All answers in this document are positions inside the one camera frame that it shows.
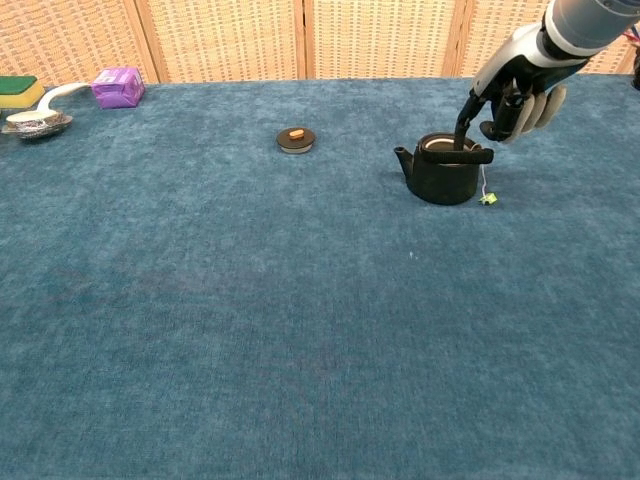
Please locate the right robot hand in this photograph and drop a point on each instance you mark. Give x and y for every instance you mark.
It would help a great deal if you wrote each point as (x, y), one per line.
(515, 60)

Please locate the dark object at table edge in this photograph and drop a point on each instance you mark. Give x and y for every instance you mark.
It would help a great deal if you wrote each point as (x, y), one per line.
(636, 81)

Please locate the black lid with orange knob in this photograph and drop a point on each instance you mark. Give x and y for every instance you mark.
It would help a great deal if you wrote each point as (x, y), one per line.
(296, 142)

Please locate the wicker folding screen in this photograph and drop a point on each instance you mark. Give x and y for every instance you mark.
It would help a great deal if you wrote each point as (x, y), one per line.
(225, 40)

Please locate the blue tablecloth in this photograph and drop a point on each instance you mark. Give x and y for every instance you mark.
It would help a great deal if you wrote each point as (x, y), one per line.
(250, 350)

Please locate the purple paper box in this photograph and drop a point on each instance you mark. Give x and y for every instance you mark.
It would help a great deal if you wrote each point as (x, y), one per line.
(119, 90)

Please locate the white ceramic spoon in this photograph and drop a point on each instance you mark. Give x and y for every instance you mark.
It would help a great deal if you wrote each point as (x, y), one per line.
(60, 93)

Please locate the patterned ceramic bowl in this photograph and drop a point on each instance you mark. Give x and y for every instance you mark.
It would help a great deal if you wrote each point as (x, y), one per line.
(35, 127)

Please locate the yellow sponge with green pad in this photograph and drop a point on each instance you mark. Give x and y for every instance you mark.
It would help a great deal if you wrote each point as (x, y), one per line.
(20, 95)

